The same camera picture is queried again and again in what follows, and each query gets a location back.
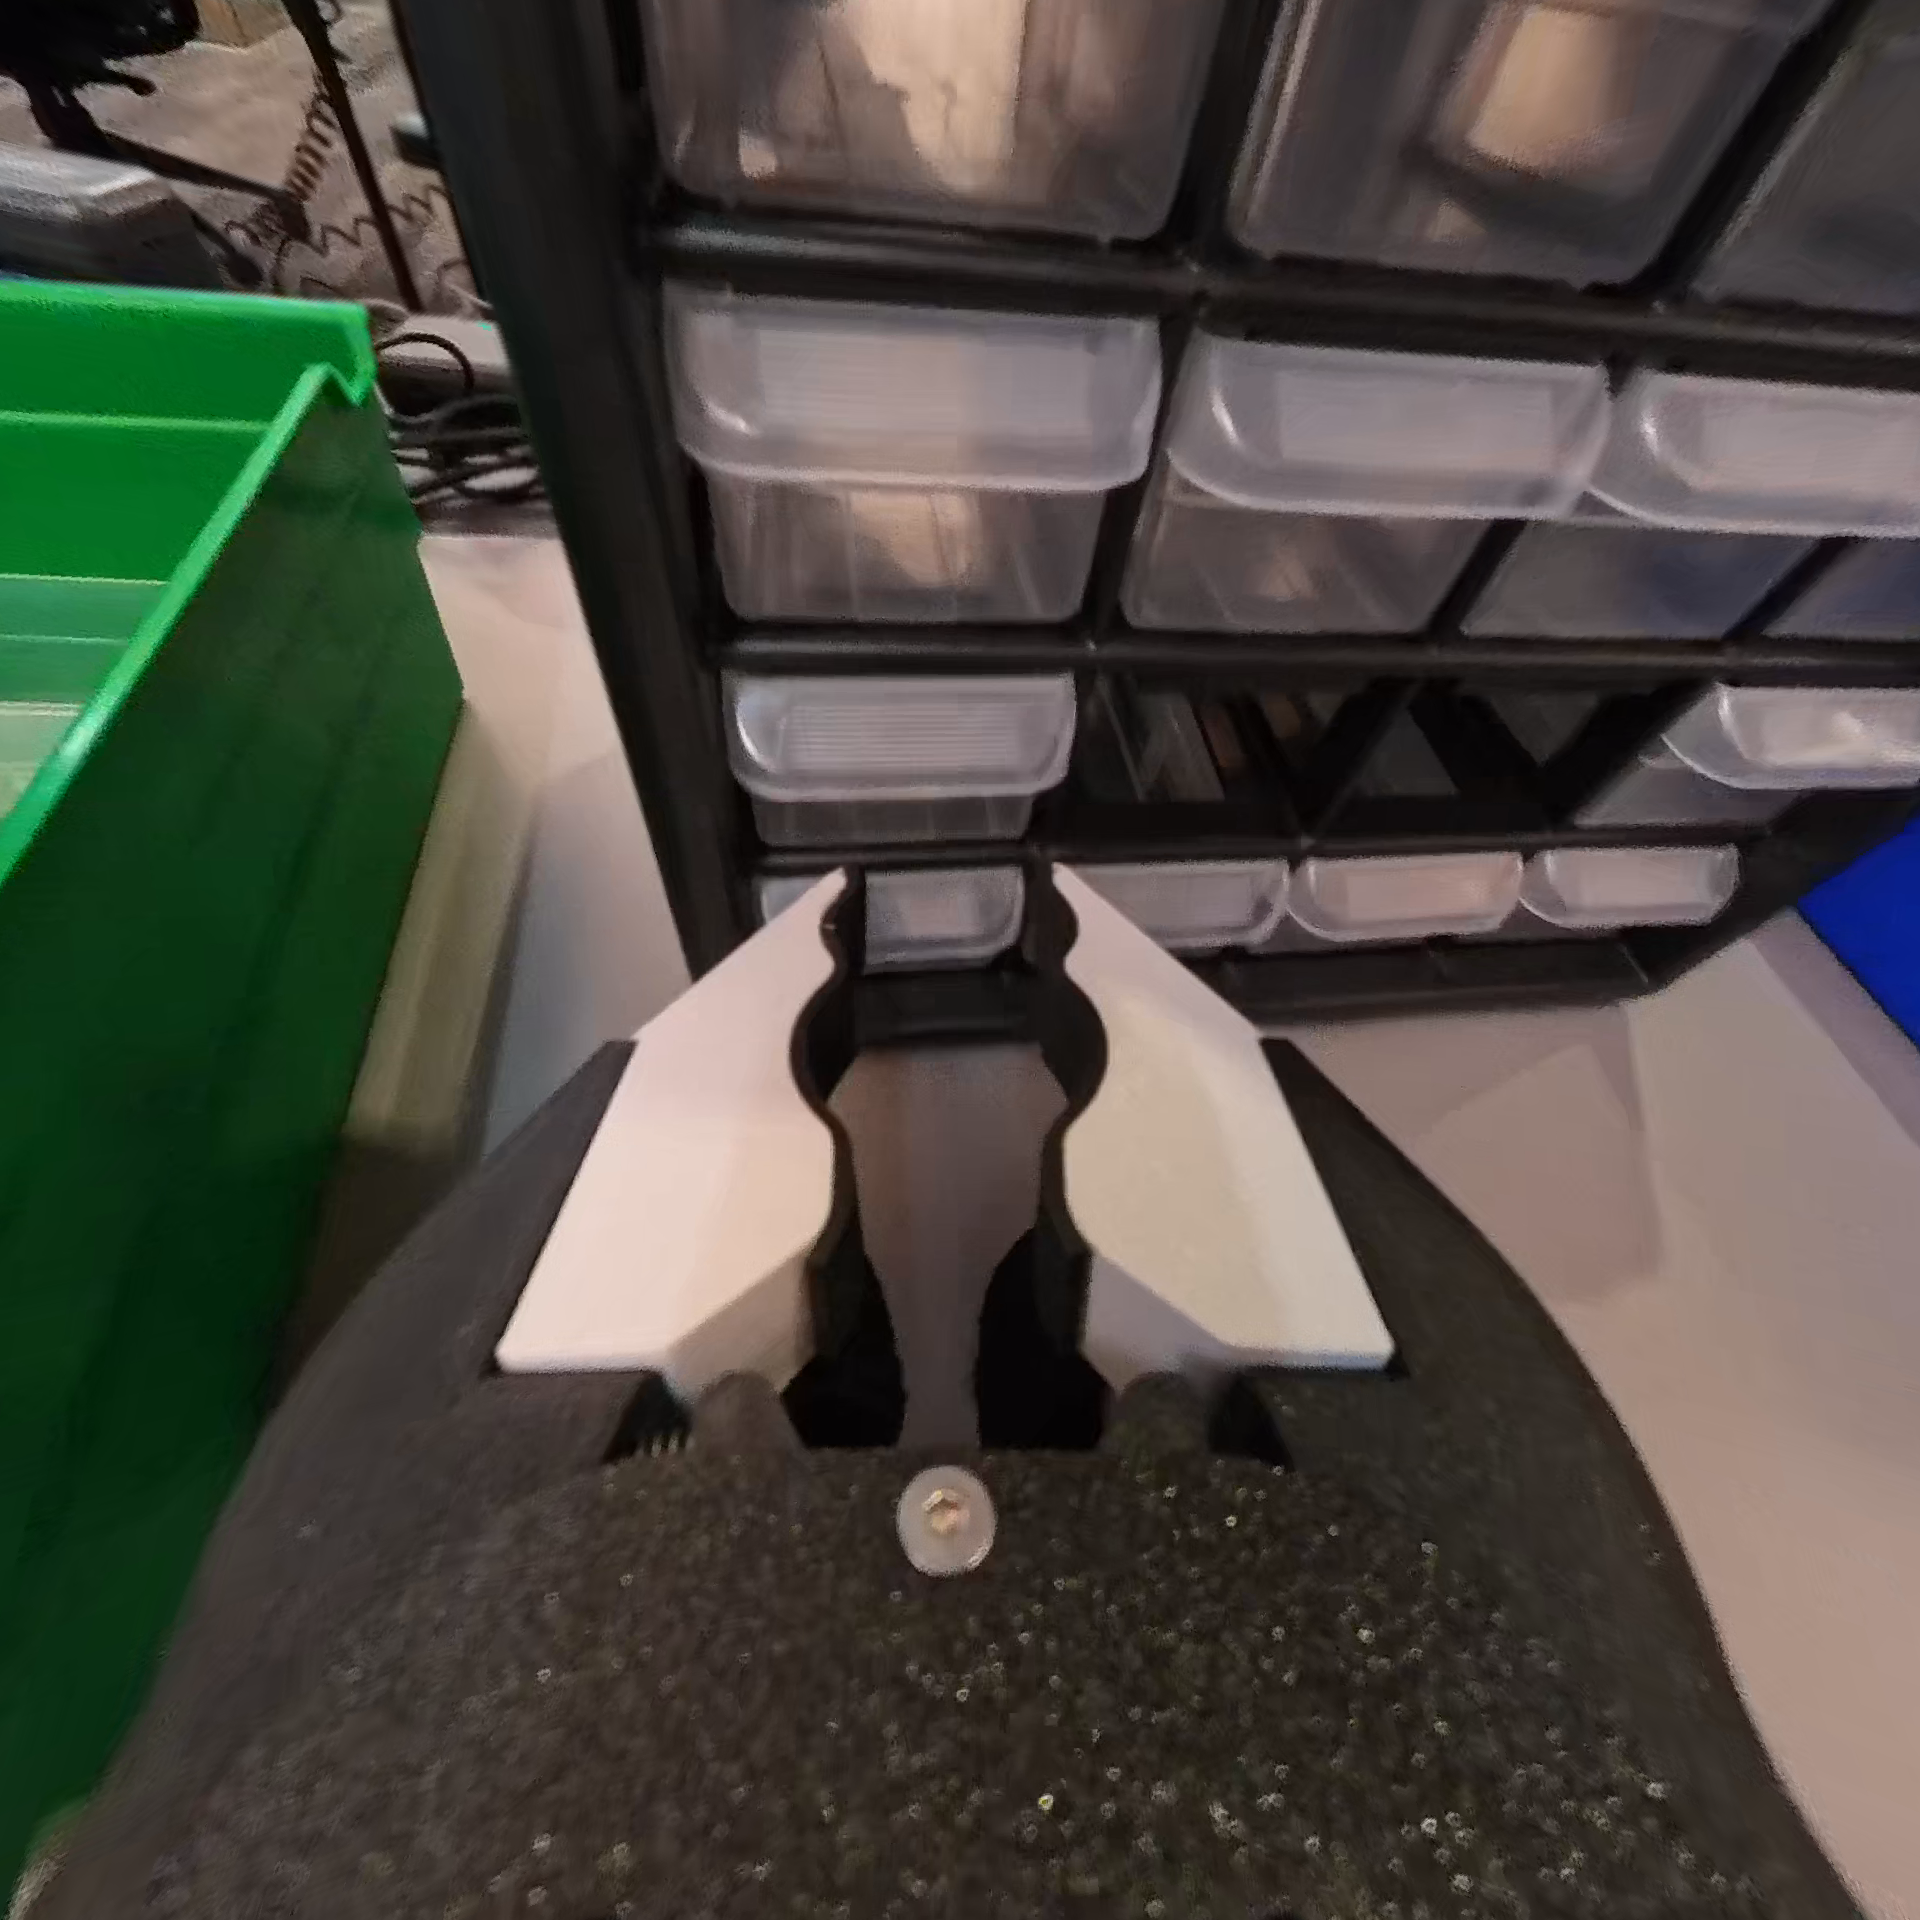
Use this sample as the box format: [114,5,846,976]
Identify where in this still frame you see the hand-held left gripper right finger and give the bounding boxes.
[982,862,1399,1375]

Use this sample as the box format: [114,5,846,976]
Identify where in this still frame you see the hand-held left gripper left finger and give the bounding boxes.
[496,870,903,1375]

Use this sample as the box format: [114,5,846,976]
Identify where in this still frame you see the green plastic bin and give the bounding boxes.
[0,277,466,1849]

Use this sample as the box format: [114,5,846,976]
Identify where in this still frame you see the blue plastic bin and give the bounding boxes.
[1791,825,1920,1046]

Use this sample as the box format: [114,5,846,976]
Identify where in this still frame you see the black drawer cabinet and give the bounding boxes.
[398,0,1920,1024]

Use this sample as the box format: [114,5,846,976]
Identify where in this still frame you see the set of clear cabinet drawers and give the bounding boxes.
[637,0,1920,971]

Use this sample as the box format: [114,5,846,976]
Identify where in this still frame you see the black tripod stand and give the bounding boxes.
[0,0,430,311]

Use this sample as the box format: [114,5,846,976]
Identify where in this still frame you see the grey case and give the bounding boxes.
[0,158,226,295]

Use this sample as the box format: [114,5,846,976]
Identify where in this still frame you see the black cables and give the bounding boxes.
[374,306,536,511]

